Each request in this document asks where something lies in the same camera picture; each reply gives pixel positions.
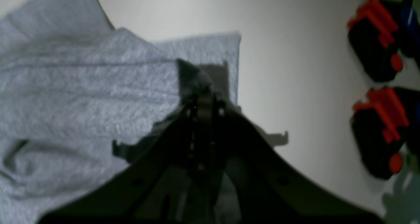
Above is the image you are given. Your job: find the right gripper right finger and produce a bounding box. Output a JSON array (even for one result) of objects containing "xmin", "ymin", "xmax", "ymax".
[{"xmin": 203, "ymin": 96, "xmax": 383, "ymax": 224}]

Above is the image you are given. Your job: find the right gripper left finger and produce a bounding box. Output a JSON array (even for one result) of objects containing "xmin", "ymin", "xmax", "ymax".
[{"xmin": 38, "ymin": 99, "xmax": 198, "ymax": 224}]

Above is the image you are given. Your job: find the grey T-shirt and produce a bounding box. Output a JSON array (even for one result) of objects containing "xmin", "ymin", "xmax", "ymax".
[{"xmin": 0, "ymin": 0, "xmax": 241, "ymax": 224}]

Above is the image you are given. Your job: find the blue bar clamp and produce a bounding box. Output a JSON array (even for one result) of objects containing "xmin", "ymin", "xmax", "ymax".
[
  {"xmin": 351, "ymin": 87, "xmax": 420, "ymax": 180},
  {"xmin": 347, "ymin": 0, "xmax": 420, "ymax": 83}
]

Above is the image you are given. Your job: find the top blue bar clamp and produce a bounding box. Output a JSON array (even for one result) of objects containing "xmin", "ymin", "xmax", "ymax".
[{"xmin": 347, "ymin": 0, "xmax": 420, "ymax": 83}]

